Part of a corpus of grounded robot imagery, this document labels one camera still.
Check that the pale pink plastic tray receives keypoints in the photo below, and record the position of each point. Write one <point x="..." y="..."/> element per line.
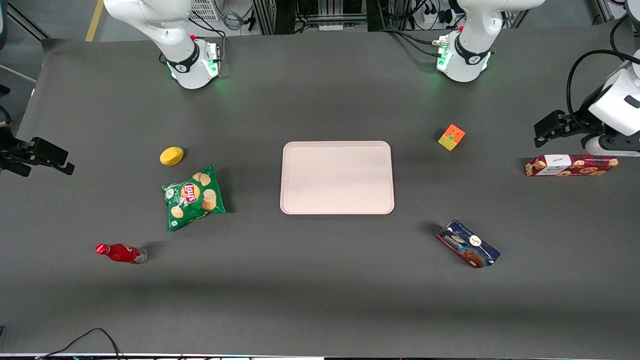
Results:
<point x="336" y="177"/>

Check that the red soda bottle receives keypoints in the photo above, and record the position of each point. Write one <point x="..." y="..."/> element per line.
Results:
<point x="120" y="253"/>

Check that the white power strip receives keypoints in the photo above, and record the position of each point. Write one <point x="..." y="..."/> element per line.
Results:
<point x="436" y="19"/>

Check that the white perforated box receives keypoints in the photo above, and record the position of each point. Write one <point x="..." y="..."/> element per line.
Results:
<point x="205" y="9"/>

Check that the yellow lemon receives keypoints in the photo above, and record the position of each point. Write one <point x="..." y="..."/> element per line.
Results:
<point x="171" y="156"/>

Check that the green Lay's chips bag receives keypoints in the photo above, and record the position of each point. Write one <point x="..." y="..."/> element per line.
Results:
<point x="192" y="197"/>

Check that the yellow floor tape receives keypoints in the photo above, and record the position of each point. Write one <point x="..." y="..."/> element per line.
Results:
<point x="94" y="21"/>

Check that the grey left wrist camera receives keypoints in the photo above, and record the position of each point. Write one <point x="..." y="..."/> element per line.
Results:
<point x="611" y="146"/>

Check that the blue cookie bag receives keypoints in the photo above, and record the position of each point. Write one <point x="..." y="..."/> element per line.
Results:
<point x="467" y="245"/>

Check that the orange yellow puzzle cube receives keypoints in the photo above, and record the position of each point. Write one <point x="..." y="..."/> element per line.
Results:
<point x="451" y="138"/>

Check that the red cookie box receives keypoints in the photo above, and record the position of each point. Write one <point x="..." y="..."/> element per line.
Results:
<point x="570" y="166"/>

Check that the dark grey table mat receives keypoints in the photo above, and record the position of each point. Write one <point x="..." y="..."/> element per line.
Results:
<point x="320" y="290"/>

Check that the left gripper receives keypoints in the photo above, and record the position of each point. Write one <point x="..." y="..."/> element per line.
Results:
<point x="583" y="123"/>

